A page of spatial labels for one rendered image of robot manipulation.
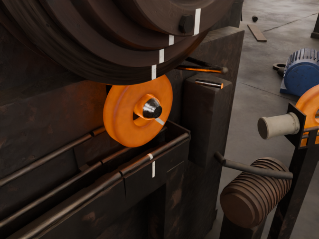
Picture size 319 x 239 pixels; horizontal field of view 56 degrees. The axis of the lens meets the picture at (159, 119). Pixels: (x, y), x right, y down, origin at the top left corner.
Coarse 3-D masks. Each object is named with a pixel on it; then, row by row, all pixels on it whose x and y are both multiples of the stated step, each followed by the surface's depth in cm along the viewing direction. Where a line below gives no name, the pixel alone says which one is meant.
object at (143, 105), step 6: (108, 90) 60; (144, 96) 55; (150, 96) 55; (138, 102) 55; (144, 102) 54; (150, 102) 54; (156, 102) 54; (138, 108) 55; (144, 108) 54; (150, 108) 54; (156, 108) 54; (138, 114) 56; (144, 114) 54; (150, 114) 54; (156, 114) 54
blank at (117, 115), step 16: (160, 80) 57; (112, 96) 52; (128, 96) 52; (160, 96) 59; (112, 112) 52; (128, 112) 54; (112, 128) 53; (128, 128) 55; (144, 128) 59; (160, 128) 63; (128, 144) 57
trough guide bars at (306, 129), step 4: (316, 112) 85; (304, 128) 79; (308, 128) 79; (312, 128) 79; (316, 128) 79; (304, 132) 79; (312, 132) 79; (316, 132) 79; (304, 136) 80; (308, 136) 80; (312, 136) 80; (316, 136) 80; (308, 140) 80; (312, 140) 81; (308, 144) 81; (312, 144) 81
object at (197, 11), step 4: (196, 12) 41; (196, 16) 41; (196, 20) 41; (196, 24) 42; (196, 28) 42; (196, 32) 42; (172, 36) 46; (172, 40) 47; (160, 52) 49; (160, 56) 49; (160, 60) 49; (152, 68) 51; (152, 72) 52; (152, 76) 52
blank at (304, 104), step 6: (318, 84) 78; (312, 90) 78; (318, 90) 77; (306, 96) 78; (312, 96) 77; (318, 96) 77; (300, 102) 79; (306, 102) 77; (312, 102) 77; (318, 102) 78; (300, 108) 79; (306, 108) 78; (312, 108) 78; (318, 108) 78; (306, 114) 79; (312, 114) 79; (306, 120) 80; (312, 120) 80; (318, 120) 83; (306, 126) 81; (312, 126) 81; (306, 132) 82
